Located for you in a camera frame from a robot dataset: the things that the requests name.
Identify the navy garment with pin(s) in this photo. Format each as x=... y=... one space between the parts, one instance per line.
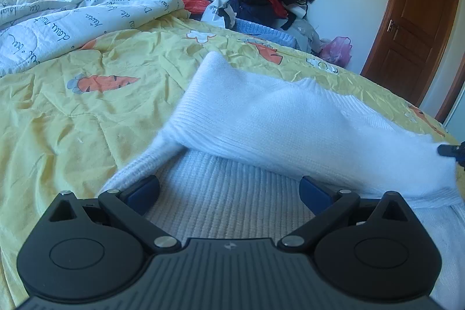
x=250 y=6

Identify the white knit sweater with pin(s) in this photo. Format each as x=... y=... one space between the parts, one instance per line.
x=276 y=121

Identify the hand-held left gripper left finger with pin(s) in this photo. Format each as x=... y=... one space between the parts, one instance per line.
x=144 y=193

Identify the yellow carrot print bedsheet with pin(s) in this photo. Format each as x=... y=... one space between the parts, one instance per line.
x=72 y=121

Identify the white script print quilt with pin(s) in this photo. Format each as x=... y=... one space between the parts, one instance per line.
x=72 y=19

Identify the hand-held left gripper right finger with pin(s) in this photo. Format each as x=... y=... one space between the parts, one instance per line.
x=313 y=194

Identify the pink plastic bag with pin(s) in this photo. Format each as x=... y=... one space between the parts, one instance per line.
x=338 y=50

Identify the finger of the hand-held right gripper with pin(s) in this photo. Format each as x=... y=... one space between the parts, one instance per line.
x=452 y=151

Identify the light blue knit garment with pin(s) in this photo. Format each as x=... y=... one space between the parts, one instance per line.
x=267 y=34

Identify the brown wooden door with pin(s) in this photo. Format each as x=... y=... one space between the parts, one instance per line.
x=408 y=23

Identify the white plastic bag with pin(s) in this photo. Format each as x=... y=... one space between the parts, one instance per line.
x=218 y=10

